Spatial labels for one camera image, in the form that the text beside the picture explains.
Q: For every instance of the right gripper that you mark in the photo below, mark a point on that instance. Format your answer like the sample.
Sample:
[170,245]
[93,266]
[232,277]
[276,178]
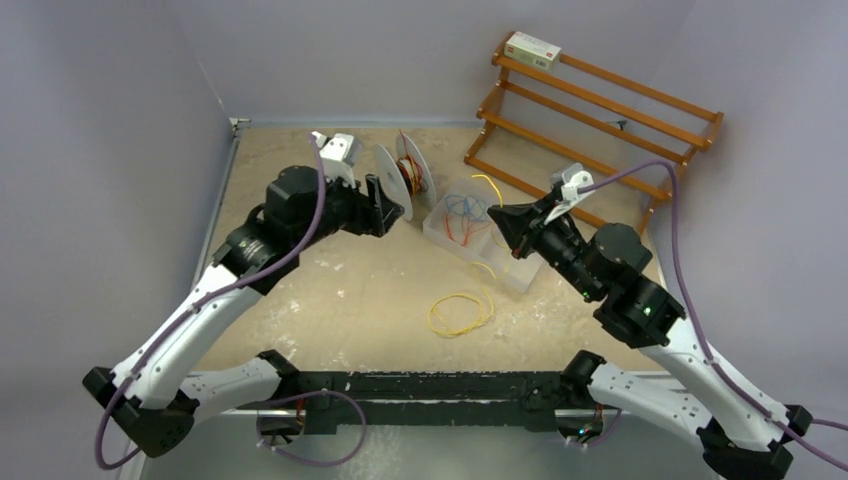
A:
[522,224]

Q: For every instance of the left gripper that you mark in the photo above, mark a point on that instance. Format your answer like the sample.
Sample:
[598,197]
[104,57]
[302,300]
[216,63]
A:
[366,218]

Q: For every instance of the white perforated cable spool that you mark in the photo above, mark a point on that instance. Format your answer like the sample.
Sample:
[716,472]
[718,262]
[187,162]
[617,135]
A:
[405,175]

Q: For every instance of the clear plastic divided tray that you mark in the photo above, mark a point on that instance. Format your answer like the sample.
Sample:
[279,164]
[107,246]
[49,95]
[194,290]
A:
[460,224]

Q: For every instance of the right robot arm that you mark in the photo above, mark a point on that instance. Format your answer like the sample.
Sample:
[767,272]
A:
[740,432]

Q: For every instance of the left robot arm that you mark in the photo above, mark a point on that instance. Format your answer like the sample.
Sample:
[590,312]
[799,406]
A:
[156,395]

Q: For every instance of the wooden shelf rack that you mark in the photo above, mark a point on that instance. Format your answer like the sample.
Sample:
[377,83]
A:
[489,111]

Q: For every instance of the white green box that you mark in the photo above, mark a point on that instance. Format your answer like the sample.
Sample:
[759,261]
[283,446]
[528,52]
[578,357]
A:
[532,51]

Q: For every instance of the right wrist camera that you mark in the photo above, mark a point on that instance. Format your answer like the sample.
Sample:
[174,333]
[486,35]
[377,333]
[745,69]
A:
[570,185]

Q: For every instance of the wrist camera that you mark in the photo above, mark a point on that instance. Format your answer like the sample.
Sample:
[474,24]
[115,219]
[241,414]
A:
[570,185]
[338,155]

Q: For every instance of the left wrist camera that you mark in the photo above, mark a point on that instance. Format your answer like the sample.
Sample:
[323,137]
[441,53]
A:
[338,155]

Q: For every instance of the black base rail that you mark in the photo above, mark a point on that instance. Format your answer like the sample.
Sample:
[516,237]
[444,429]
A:
[537,401]

